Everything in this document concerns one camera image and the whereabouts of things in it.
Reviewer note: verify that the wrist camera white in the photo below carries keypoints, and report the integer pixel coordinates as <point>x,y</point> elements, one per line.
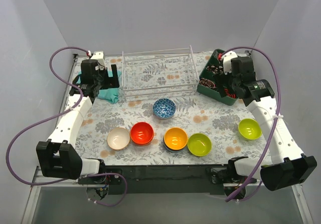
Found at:
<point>225,61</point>
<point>99,56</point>

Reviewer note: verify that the white pink bowl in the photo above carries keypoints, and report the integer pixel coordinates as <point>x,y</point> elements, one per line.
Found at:
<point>118,139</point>

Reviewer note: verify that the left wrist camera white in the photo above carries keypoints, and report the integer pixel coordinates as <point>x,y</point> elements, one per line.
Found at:
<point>99,56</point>

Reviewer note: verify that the floral table mat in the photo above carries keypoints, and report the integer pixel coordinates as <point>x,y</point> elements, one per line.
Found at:
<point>194,114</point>

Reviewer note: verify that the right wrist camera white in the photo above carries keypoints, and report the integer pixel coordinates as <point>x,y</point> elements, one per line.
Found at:
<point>225,61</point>

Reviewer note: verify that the white wire dish rack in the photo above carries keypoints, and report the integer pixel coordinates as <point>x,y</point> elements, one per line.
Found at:
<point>159,74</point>

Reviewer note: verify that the lime green bowl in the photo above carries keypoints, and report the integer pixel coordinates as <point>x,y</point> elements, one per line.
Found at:
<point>199,144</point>
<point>249,129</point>

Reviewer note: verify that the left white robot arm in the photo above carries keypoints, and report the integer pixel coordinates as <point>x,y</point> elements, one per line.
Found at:
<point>57,155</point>

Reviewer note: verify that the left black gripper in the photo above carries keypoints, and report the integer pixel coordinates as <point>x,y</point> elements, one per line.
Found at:
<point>110,78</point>

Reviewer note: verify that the green compartment organizer tray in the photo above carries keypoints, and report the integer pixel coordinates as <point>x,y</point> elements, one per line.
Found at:
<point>207,85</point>

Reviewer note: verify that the aluminium frame rail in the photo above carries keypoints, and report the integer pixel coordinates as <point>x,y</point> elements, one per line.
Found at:
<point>35,190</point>

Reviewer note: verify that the red orange bowl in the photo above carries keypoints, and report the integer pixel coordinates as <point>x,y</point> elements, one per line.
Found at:
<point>142,133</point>

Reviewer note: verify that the blue patterned bowl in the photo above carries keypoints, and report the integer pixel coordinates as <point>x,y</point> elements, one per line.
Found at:
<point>164,108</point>

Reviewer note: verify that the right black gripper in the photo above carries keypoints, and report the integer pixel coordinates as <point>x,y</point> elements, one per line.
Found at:
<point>223,78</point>

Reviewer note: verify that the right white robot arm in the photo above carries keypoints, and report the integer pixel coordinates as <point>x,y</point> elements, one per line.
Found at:
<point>289,164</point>

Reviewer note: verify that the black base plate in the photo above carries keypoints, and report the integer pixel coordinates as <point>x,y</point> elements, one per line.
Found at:
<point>157,179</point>

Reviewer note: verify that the yellow orange bowl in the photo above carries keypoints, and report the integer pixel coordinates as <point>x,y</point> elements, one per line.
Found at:
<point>175,139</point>

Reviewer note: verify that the teal cloth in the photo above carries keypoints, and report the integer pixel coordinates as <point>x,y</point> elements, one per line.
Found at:
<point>110,95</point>

